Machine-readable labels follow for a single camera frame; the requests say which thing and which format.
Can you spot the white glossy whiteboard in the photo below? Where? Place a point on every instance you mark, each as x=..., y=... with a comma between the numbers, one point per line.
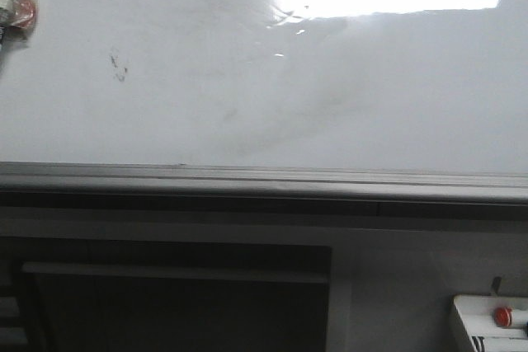
x=433, y=85

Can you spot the white box with red button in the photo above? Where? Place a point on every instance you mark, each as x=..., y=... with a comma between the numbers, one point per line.
x=474, y=328

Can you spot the red round button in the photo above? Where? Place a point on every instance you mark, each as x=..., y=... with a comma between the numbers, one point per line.
x=503, y=316

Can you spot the grey aluminium whiteboard tray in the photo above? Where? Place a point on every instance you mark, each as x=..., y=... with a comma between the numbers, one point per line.
x=263, y=190

